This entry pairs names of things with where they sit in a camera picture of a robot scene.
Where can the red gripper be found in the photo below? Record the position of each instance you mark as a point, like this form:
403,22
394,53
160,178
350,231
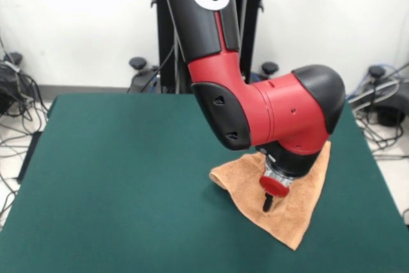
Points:
274,187

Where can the tan terry towel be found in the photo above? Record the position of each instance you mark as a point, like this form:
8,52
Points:
294,215

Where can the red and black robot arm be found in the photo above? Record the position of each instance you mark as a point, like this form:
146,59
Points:
271,110

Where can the black round foot knob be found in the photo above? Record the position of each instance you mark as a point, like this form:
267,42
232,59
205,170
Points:
13,57
137,63
270,67
377,71

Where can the dark green tablecloth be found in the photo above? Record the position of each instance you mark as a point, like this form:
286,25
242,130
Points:
96,174

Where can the dark stand base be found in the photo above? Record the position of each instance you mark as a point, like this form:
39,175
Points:
6,90

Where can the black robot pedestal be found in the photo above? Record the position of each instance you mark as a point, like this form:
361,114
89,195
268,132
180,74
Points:
249,23

